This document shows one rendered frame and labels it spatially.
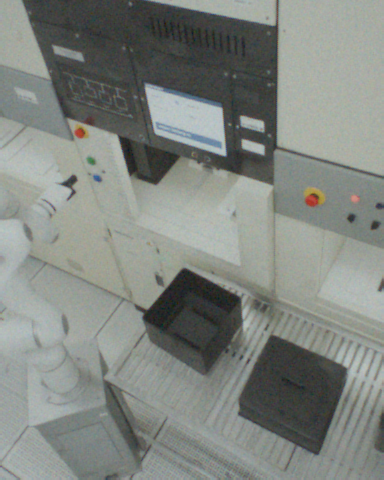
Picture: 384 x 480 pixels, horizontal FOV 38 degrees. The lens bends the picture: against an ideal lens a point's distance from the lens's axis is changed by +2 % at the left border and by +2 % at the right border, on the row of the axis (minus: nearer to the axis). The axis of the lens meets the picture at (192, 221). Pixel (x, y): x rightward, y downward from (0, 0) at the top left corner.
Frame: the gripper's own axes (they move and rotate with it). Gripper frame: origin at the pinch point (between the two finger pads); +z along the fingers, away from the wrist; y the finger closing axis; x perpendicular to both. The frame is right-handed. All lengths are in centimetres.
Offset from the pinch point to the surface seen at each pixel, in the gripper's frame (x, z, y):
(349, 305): -33, 14, 111
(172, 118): 37, 12, 46
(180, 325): -43, -18, 55
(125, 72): 50, 12, 30
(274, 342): -34, -12, 93
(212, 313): -43, -7, 64
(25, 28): 56, 13, -9
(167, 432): -120, -36, 48
